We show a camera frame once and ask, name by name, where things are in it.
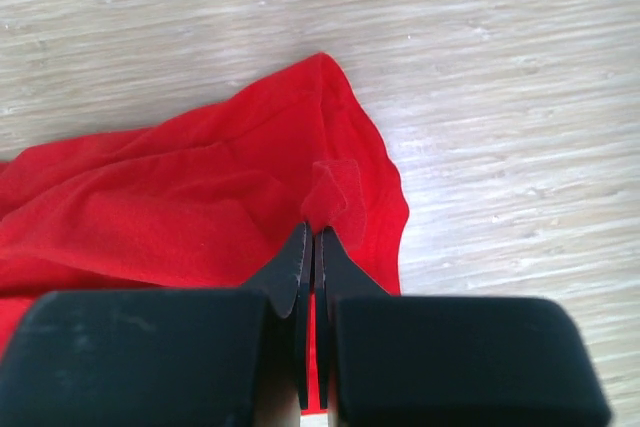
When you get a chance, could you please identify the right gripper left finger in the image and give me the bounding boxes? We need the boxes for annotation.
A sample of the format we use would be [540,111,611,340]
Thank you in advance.
[1,224,313,426]

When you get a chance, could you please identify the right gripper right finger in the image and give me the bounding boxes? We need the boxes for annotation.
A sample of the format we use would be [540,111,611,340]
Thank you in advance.
[314,229,612,426]

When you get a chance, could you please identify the red t-shirt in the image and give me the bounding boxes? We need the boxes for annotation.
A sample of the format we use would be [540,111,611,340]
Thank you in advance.
[1,53,409,342]

